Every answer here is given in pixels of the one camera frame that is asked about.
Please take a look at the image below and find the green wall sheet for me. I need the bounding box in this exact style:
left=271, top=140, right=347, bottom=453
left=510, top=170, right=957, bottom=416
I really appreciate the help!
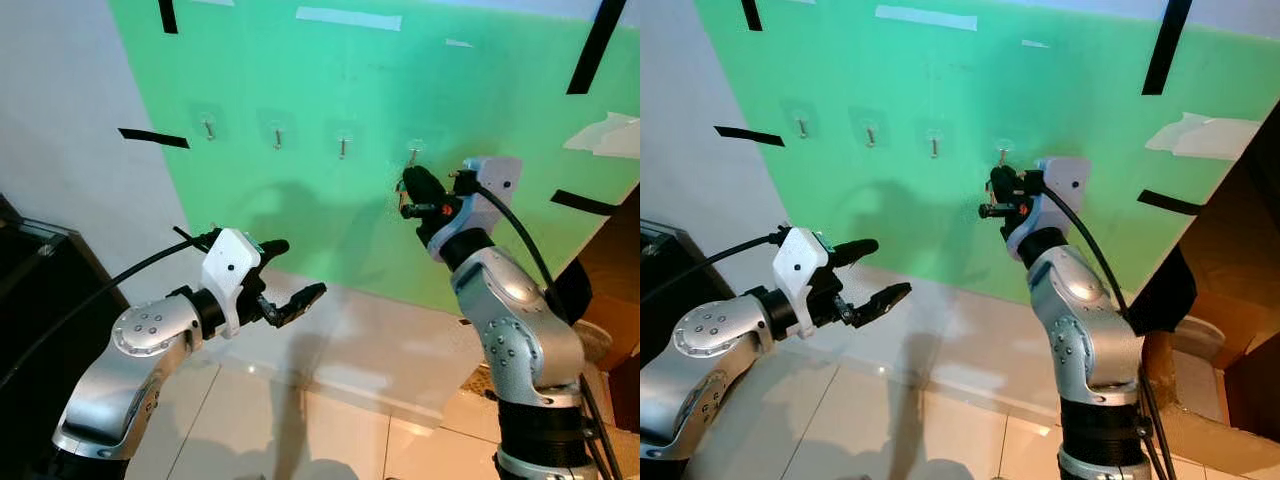
left=692, top=0, right=1280, bottom=307
left=108, top=0, right=641, bottom=316

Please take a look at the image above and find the long black tape strip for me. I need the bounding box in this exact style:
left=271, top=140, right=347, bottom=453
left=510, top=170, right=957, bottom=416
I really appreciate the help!
left=1142, top=0, right=1194, bottom=97
left=566, top=0, right=629, bottom=96

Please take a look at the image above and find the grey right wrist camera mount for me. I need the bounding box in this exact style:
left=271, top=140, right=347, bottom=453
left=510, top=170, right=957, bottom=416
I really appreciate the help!
left=428, top=157, right=524, bottom=264
left=1005, top=156, right=1092, bottom=263

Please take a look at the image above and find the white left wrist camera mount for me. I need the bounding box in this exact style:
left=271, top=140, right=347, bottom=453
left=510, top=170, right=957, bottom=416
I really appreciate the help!
left=200, top=228, right=264, bottom=340
left=775, top=226, right=834, bottom=337

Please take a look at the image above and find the brown wooden furniture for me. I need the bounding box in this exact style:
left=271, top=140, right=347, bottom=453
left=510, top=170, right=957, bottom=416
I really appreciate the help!
left=1140, top=125, right=1280, bottom=446
left=560, top=185, right=641, bottom=433

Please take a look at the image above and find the black cabinet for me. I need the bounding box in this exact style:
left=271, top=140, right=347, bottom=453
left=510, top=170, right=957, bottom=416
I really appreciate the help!
left=0, top=193, right=133, bottom=480
left=640, top=218, right=703, bottom=373

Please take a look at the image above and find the long white tape strip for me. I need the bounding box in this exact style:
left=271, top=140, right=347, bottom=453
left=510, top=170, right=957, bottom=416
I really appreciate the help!
left=875, top=4, right=979, bottom=32
left=295, top=6, right=403, bottom=32

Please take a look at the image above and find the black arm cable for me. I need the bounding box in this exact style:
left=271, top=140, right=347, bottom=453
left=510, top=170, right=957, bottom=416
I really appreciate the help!
left=1042, top=185, right=1177, bottom=480
left=468, top=183, right=563, bottom=313
left=640, top=230, right=793, bottom=303
left=0, top=228, right=217, bottom=391

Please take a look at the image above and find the black cloth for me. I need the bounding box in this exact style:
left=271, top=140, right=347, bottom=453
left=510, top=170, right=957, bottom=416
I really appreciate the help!
left=552, top=258, right=598, bottom=326
left=1128, top=243, right=1198, bottom=337

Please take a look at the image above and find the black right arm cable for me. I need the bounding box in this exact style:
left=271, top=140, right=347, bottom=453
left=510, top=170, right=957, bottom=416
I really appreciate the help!
left=468, top=183, right=563, bottom=313
left=1042, top=185, right=1177, bottom=480

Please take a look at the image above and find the crumpled white tape patch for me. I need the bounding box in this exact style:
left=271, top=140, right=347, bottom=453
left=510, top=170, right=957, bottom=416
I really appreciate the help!
left=563, top=112, right=641, bottom=160
left=1145, top=112, right=1263, bottom=162

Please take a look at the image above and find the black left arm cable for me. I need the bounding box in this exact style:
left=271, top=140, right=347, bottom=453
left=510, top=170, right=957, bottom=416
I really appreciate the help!
left=640, top=230, right=793, bottom=303
left=0, top=228, right=217, bottom=391

